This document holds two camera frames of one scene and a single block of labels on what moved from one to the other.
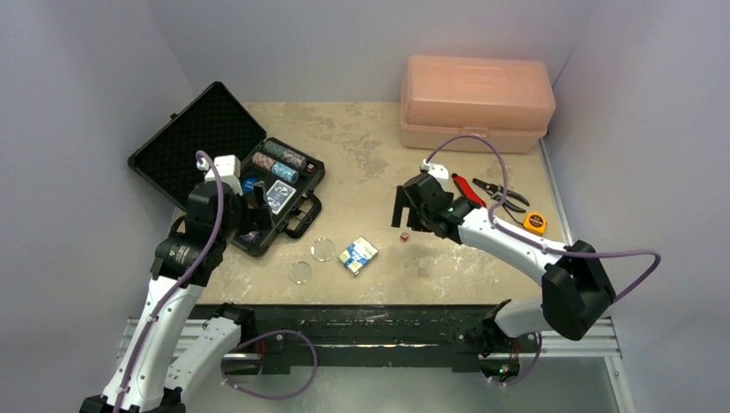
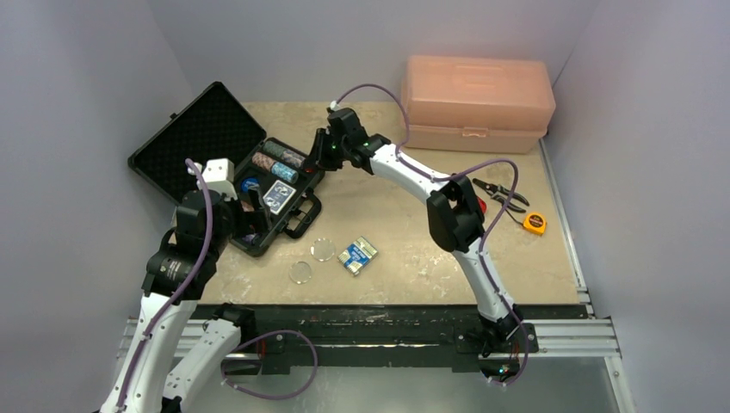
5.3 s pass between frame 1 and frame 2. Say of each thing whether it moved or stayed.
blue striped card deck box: stayed
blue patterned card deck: stayed
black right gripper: moved
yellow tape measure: stayed
